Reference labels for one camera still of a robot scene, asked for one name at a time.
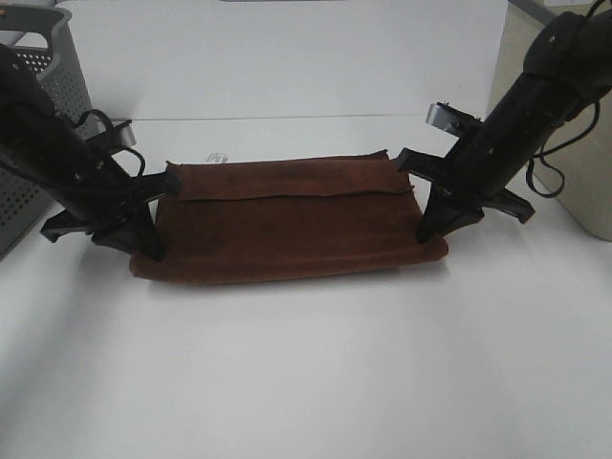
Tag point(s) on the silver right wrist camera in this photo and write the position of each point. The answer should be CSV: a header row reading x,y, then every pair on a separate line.
x,y
450,120

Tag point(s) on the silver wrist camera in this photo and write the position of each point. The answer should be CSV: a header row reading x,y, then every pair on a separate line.
x,y
122,134
450,120

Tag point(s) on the brown towel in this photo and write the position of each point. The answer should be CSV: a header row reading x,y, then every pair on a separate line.
x,y
278,220

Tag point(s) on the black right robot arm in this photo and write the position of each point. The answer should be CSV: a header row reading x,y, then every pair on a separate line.
x,y
566,69

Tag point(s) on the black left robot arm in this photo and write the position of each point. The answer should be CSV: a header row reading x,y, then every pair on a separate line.
x,y
74,162

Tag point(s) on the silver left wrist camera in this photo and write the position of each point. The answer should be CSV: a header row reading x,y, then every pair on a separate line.
x,y
122,134

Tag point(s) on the grey perforated plastic basket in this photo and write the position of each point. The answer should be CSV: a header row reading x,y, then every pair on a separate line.
x,y
43,99

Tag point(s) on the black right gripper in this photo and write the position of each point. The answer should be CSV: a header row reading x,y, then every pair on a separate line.
x,y
472,176

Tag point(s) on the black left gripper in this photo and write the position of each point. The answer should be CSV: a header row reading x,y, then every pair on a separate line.
x,y
102,200

